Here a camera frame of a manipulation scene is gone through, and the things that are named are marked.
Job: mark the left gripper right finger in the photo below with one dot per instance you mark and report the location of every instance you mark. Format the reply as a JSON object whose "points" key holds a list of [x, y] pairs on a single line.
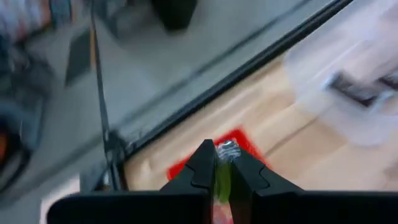
{"points": [[248, 177]]}

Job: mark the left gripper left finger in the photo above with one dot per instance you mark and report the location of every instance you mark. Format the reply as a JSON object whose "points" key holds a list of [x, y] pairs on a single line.
{"points": [[199, 174]]}

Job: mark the green candy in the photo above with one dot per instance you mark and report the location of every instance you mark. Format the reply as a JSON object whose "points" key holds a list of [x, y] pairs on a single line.
{"points": [[222, 180]]}

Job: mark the dark brown candy bar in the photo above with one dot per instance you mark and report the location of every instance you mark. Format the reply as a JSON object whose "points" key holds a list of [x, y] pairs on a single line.
{"points": [[351, 90]]}

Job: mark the red plastic basket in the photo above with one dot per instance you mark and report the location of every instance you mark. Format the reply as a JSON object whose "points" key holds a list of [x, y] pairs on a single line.
{"points": [[248, 146]]}

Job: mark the clear plastic bin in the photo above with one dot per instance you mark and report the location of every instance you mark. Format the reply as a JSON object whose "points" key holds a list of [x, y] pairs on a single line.
{"points": [[342, 46]]}

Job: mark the black equipment base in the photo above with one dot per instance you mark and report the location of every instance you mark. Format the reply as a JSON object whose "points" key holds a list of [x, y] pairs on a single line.
{"points": [[174, 14]]}

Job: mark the grey flat floor object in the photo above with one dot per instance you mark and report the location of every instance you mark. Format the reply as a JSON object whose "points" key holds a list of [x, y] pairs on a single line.
{"points": [[77, 59]]}

